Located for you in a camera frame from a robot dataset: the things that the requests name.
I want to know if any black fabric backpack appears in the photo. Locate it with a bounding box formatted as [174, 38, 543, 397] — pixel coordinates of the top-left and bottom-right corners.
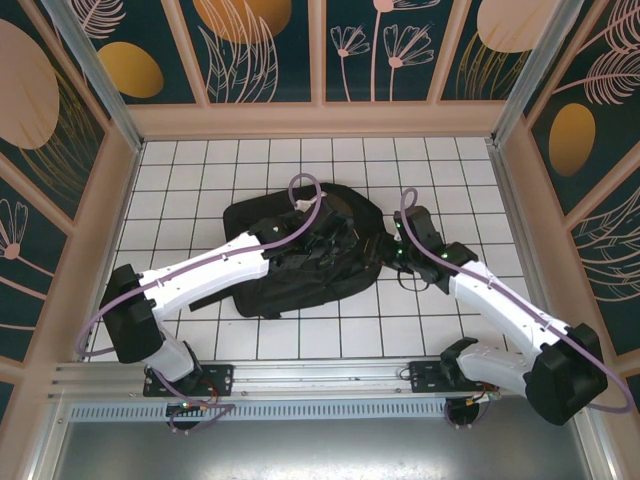
[189, 182, 389, 319]

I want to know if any small green circuit board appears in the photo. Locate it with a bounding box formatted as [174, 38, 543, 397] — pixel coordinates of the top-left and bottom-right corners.
[166, 400, 211, 417]

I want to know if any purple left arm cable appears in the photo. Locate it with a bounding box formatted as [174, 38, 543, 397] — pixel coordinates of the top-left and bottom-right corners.
[75, 172, 324, 434]

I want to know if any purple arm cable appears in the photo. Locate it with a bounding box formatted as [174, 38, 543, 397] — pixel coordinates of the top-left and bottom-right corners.
[399, 187, 635, 432]
[75, 172, 324, 434]

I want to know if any aluminium side rail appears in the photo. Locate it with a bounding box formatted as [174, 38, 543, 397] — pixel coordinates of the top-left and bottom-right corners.
[487, 139, 561, 354]

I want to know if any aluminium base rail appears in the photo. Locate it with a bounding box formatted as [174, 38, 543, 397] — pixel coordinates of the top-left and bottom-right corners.
[47, 352, 594, 401]

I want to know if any aluminium frame post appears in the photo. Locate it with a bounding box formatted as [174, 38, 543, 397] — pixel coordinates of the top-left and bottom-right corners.
[42, 0, 146, 154]
[491, 0, 587, 147]

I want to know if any slotted grey cable duct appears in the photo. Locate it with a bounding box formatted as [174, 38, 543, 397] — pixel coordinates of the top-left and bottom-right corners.
[69, 402, 454, 422]

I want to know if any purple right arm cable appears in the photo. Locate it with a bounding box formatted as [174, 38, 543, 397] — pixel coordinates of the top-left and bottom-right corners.
[399, 187, 635, 432]

